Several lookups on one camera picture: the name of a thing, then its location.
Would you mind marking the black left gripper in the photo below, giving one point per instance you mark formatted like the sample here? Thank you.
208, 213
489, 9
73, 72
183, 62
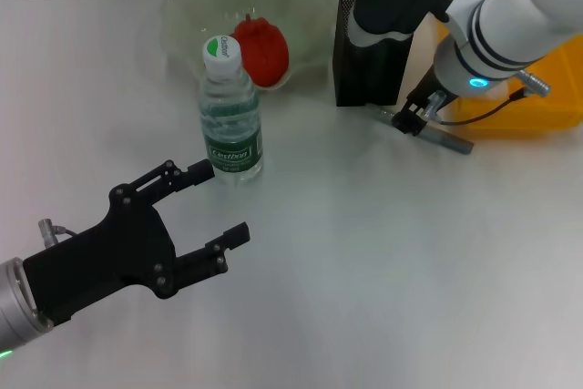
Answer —
114, 257

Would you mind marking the pale green glass fruit plate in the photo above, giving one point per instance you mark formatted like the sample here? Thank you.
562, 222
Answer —
196, 2

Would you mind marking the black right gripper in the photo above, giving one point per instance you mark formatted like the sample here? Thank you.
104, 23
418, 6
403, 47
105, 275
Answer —
423, 93

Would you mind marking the clear green-label water bottle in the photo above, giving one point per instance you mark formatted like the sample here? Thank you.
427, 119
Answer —
232, 134

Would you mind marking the black mesh pen holder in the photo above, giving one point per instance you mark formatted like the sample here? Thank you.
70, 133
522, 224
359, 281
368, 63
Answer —
369, 79

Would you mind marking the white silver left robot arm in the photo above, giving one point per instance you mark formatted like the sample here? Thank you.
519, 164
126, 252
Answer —
13, 311

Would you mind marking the yellow plastic bin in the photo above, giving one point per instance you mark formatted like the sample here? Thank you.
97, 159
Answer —
546, 111

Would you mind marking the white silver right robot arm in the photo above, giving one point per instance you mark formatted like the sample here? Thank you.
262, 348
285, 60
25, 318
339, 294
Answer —
514, 20

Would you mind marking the red-orange knobbly orange fruit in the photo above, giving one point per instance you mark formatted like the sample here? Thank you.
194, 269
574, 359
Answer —
266, 56

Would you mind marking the grey glitter pen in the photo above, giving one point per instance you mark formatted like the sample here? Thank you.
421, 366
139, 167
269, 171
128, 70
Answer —
451, 142

